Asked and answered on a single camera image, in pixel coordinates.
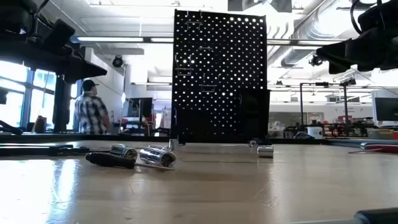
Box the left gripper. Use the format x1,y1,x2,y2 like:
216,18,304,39
0,39,108,85

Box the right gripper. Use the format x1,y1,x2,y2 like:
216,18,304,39
315,27,398,75

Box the small black-handled screwdriver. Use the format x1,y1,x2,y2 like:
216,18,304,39
85,151,175,171

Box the red-handled screwdriver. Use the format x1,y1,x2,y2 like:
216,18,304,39
347,142,398,154

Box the dark building column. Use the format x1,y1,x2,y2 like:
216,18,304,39
52,73,73,134

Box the long ceiling light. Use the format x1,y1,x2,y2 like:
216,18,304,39
70,35,175,44

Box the person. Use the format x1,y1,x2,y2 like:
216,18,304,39
73,79,110,135

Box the black computer monitor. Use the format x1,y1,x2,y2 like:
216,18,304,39
374,96,398,123
128,97,154,118

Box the brown bag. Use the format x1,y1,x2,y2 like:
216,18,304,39
33,114,47,134

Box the tan storage box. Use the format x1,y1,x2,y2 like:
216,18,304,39
366,128,395,140

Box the black pegboard bin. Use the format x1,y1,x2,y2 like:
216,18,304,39
239,88,271,143

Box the black perforated pegboard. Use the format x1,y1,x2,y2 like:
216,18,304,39
172,9,269,144

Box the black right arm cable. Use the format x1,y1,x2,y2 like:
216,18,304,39
349,0,385,35

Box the silver ventilation duct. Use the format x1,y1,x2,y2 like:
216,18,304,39
279,0,352,68

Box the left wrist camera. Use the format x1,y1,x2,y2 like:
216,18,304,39
42,18,76,54

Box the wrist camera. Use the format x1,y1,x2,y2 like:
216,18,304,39
42,18,76,54
357,0,398,32

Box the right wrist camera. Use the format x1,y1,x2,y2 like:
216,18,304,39
357,0,398,32

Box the black tubular rig frame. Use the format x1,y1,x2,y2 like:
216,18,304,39
299,81,351,127

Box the black aluminium table frame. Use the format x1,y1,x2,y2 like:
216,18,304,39
0,133,398,149

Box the black wire stripper pliers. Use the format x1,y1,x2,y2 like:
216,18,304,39
0,142,109,157

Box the wire loop tool holder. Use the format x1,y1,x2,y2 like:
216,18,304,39
175,54,194,77
200,74,218,93

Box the long black-handled screwdriver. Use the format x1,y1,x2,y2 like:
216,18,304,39
289,207,398,224

